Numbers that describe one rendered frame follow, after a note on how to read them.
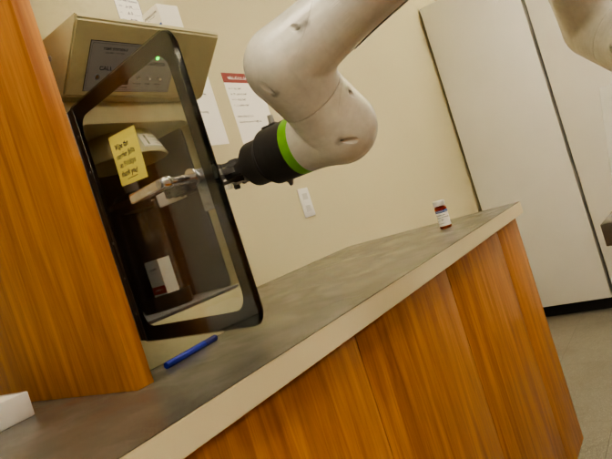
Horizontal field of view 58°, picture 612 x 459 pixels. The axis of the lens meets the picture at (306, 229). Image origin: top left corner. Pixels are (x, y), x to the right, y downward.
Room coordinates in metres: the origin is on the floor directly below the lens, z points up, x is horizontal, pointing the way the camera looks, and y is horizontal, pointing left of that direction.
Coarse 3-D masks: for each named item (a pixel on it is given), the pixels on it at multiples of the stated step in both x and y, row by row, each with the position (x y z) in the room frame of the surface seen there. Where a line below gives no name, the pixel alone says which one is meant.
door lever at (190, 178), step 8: (168, 176) 0.70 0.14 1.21; (184, 176) 0.71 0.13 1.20; (192, 176) 0.72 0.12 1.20; (152, 184) 0.70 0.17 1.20; (160, 184) 0.69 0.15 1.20; (168, 184) 0.69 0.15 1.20; (176, 184) 0.70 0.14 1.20; (192, 184) 0.73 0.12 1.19; (136, 192) 0.73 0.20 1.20; (144, 192) 0.72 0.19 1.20; (152, 192) 0.71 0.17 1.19; (160, 192) 0.71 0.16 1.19; (136, 200) 0.74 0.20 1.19; (144, 200) 0.74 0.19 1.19
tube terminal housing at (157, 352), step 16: (32, 0) 0.93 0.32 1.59; (48, 0) 0.95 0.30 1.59; (64, 0) 0.98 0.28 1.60; (80, 0) 1.00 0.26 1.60; (96, 0) 1.03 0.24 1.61; (112, 0) 1.06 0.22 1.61; (144, 0) 1.13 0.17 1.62; (160, 0) 1.17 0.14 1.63; (48, 16) 0.94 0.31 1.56; (64, 16) 0.97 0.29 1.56; (112, 16) 1.05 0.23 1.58; (48, 32) 0.93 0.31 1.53; (192, 336) 1.01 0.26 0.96; (208, 336) 1.04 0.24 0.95; (160, 352) 0.95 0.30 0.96; (176, 352) 0.97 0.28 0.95
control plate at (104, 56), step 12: (96, 48) 0.90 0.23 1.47; (108, 48) 0.92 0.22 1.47; (120, 48) 0.93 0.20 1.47; (132, 48) 0.95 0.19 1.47; (96, 60) 0.91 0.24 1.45; (108, 60) 0.93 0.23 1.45; (120, 60) 0.95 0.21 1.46; (96, 72) 0.92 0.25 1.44; (108, 72) 0.94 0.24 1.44; (84, 84) 0.91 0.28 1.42; (96, 84) 0.93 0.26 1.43
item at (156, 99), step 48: (144, 48) 0.74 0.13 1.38; (96, 96) 0.84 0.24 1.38; (144, 96) 0.76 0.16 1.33; (192, 96) 0.70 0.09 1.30; (96, 144) 0.87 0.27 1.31; (144, 144) 0.78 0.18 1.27; (192, 144) 0.71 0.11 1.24; (192, 192) 0.73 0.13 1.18; (144, 240) 0.84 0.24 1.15; (192, 240) 0.76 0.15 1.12; (144, 288) 0.87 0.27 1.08; (192, 288) 0.78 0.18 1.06; (240, 288) 0.71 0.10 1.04
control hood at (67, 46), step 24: (72, 24) 0.85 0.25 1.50; (96, 24) 0.88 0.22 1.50; (120, 24) 0.91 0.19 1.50; (144, 24) 0.95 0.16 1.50; (48, 48) 0.90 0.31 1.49; (72, 48) 0.87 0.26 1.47; (192, 48) 1.06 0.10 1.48; (72, 72) 0.89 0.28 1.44; (192, 72) 1.10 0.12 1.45; (72, 96) 0.91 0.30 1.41
